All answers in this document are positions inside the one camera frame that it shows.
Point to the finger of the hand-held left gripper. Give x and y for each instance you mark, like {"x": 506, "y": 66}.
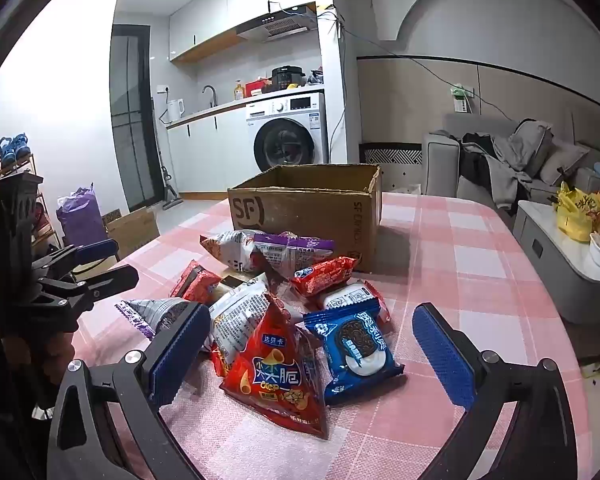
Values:
{"x": 110, "y": 282}
{"x": 97, "y": 251}

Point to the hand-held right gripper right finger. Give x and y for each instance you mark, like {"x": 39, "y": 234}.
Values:
{"x": 442, "y": 355}

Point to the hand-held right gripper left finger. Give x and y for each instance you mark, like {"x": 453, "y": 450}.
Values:
{"x": 180, "y": 355}

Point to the silver purple snack packet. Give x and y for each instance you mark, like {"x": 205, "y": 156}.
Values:
{"x": 155, "y": 310}

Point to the small dark red snack packet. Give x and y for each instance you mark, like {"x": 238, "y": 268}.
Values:
{"x": 197, "y": 282}

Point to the silver white snack packet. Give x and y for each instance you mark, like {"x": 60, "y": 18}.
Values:
{"x": 240, "y": 310}

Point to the brown cake packet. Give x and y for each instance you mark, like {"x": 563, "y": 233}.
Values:
{"x": 230, "y": 284}

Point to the blue cookie packet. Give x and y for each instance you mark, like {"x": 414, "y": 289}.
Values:
{"x": 355, "y": 350}

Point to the red triangular chips packet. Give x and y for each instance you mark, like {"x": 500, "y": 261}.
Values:
{"x": 275, "y": 385}

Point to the white red-edged snack packet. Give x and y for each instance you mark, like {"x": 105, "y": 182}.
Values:
{"x": 347, "y": 300}

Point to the red white snack packet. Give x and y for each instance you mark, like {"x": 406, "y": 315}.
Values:
{"x": 227, "y": 247}

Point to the red snack packet blue logo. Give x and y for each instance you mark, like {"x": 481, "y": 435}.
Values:
{"x": 325, "y": 275}

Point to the purple white snack packet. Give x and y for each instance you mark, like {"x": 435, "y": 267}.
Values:
{"x": 285, "y": 252}

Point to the brown cardboard box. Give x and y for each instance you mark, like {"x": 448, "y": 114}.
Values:
{"x": 305, "y": 215}

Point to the shoe rack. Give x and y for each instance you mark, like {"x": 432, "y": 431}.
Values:
{"x": 42, "y": 220}

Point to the purple bag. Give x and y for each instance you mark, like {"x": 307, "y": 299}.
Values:
{"x": 80, "y": 217}

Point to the small floor cardboard box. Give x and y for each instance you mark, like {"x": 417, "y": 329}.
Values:
{"x": 135, "y": 232}

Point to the blue shoe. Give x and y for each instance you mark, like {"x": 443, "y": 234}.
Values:
{"x": 21, "y": 146}
{"x": 6, "y": 152}

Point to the stick vacuum cleaner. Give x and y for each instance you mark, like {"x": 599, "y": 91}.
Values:
{"x": 170, "y": 200}

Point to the dark glass door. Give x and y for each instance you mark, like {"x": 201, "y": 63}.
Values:
{"x": 135, "y": 125}

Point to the white lower cabinets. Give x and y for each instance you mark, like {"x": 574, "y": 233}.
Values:
{"x": 200, "y": 155}

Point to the white cabinets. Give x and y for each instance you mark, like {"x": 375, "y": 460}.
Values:
{"x": 205, "y": 15}
{"x": 200, "y": 155}

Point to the grey coffee table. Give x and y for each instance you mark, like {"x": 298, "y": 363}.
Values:
{"x": 545, "y": 250}

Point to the white electric kettle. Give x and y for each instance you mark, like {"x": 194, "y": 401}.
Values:
{"x": 175, "y": 110}

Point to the curved metal faucet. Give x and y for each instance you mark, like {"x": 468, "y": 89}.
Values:
{"x": 210, "y": 92}

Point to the yellow plastic bag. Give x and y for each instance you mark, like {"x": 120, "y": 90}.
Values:
{"x": 577, "y": 215}

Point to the grey sofa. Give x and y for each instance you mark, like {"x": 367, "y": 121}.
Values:
{"x": 440, "y": 160}

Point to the grey jacket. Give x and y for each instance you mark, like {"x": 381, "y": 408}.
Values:
{"x": 515, "y": 165}

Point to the dark clothing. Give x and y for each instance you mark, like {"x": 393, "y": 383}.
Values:
{"x": 480, "y": 155}

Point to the yellow bottle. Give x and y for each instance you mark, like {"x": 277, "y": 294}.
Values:
{"x": 238, "y": 92}

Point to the white washing machine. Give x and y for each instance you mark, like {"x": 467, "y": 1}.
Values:
{"x": 285, "y": 140}

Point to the red box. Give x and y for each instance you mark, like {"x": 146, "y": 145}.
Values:
{"x": 256, "y": 88}

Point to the grey pillow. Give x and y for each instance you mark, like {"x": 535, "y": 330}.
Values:
{"x": 562, "y": 160}

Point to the black cooker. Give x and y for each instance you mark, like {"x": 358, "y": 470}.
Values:
{"x": 287, "y": 79}

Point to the white upper cabinets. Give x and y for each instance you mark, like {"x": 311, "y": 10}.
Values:
{"x": 205, "y": 15}

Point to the dark bag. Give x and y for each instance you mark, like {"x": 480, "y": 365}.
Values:
{"x": 315, "y": 77}

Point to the silver range hood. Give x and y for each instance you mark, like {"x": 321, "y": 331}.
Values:
{"x": 280, "y": 25}

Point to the white wall power strip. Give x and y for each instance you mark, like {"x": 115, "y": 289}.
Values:
{"x": 461, "y": 97}

